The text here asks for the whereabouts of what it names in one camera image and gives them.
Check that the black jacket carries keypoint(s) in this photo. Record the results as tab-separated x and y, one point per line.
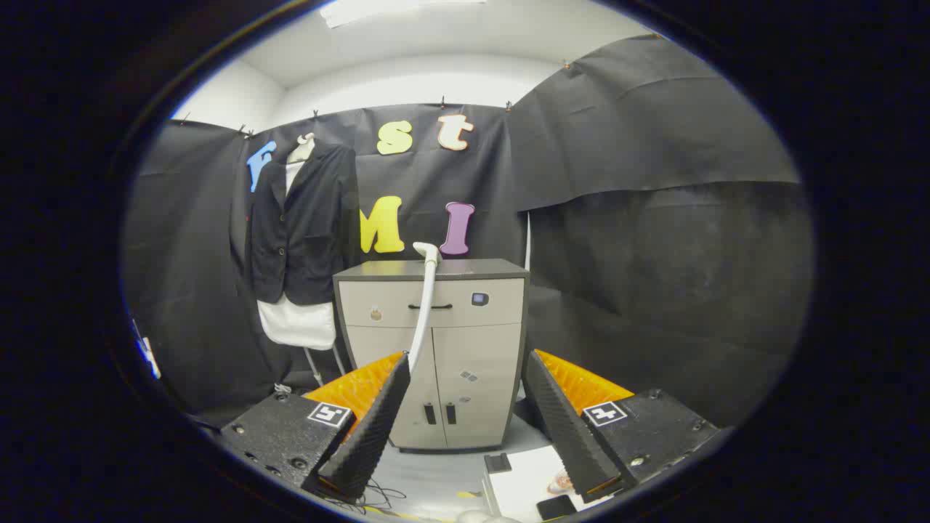
312	225

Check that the grey cabinet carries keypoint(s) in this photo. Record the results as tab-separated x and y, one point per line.
472	349

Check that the metal mannequin stand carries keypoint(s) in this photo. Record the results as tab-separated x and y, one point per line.
311	362

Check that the black backdrop cloth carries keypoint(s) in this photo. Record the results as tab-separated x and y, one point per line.
654	254

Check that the white flat board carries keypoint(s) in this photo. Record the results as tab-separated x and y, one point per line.
523	487

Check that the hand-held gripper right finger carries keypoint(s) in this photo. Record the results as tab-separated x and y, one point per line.
563	428

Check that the flat black device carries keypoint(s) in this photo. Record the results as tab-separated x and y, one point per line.
556	506

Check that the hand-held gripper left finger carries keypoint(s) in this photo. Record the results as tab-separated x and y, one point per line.
374	428

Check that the blue white printed item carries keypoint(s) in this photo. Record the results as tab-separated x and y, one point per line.
150	356

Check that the white garment steamer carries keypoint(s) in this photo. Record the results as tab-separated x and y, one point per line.
429	290

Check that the small black block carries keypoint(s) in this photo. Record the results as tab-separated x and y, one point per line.
498	463

